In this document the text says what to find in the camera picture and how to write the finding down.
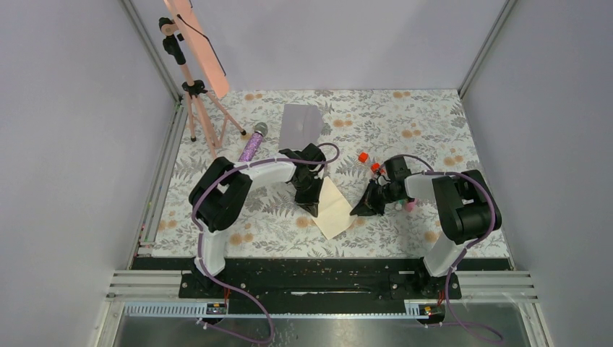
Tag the purple glitter microphone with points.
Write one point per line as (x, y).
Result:
(254, 142)

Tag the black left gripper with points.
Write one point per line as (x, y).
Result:
(309, 203)

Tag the floral patterned table mat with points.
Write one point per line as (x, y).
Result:
(429, 124)

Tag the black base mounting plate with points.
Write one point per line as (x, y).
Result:
(312, 286)

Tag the pink board on tripod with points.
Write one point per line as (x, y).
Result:
(185, 17)

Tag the pink tripod stand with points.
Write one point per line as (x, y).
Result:
(193, 90)

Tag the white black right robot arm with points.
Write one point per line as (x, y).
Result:
(466, 209)

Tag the small red cube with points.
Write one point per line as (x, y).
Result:
(363, 157)

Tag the pink eraser block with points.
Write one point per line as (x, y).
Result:
(409, 205)

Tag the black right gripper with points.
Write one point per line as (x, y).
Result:
(369, 204)

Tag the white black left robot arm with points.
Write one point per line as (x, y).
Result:
(219, 196)

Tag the beige letter paper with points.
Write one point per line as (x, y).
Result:
(333, 211)

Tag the red rectangular block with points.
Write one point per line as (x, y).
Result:
(376, 169)

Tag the grey envelope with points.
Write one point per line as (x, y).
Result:
(301, 125)

